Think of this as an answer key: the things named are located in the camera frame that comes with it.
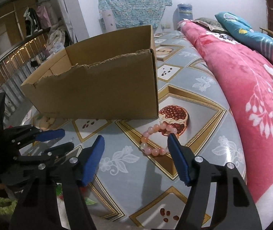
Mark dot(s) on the teal patterned pillow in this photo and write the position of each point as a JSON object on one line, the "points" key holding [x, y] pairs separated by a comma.
{"points": [[243, 32]]}

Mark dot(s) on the hanging clothes on rack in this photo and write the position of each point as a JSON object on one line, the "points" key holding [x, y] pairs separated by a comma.
{"points": [[36, 19]]}

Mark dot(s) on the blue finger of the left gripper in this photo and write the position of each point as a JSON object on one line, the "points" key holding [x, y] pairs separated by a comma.
{"points": [[48, 135]]}

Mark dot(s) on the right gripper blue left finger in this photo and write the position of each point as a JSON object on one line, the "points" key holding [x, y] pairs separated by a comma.
{"points": [[90, 158]]}

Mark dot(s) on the blue water dispenser bottle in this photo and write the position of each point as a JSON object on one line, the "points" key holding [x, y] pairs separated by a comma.
{"points": [[182, 12]]}

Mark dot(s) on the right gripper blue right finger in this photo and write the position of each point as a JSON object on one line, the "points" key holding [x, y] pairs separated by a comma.
{"points": [[181, 156]]}

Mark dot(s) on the pink floral blanket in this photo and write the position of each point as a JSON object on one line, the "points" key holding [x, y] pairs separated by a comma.
{"points": [[246, 78]]}

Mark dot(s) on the teal floral wall cloth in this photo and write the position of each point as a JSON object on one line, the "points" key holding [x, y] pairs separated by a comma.
{"points": [[131, 13]]}

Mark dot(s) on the brown cardboard box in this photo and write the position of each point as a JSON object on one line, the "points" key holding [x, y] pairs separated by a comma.
{"points": [[109, 76]]}

